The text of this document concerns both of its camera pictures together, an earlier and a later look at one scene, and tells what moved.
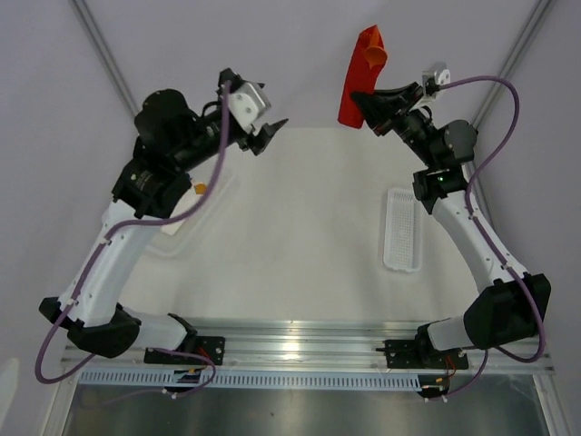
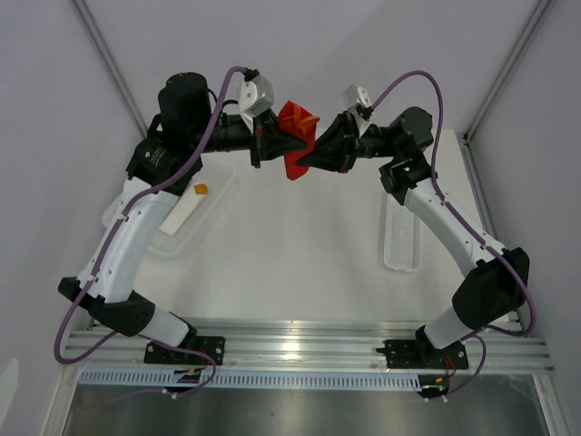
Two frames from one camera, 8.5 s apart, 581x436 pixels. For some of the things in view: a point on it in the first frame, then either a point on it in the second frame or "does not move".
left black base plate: x=211 y=348 does not move
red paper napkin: x=368 y=59 -> x=288 y=126
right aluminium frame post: x=540 y=10 does not move
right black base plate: x=416 y=354 does not move
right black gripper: x=379 y=108 -> x=338 y=147
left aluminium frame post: x=83 y=12 does not move
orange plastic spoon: x=375 y=55 -> x=307 y=122
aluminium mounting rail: x=309 y=346 does not move
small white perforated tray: x=401 y=239 does not move
